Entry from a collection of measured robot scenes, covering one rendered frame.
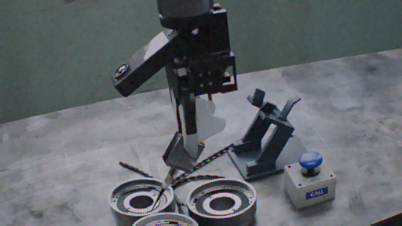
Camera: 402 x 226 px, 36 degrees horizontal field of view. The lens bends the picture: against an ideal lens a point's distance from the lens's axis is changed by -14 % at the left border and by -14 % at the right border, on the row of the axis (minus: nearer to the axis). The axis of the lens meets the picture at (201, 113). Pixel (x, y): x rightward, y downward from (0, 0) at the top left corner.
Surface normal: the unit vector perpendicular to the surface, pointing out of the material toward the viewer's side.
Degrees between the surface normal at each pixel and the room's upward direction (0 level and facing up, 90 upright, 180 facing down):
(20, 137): 0
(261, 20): 90
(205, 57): 0
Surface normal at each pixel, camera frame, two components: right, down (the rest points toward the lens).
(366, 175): -0.10, -0.87
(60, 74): 0.22, 0.45
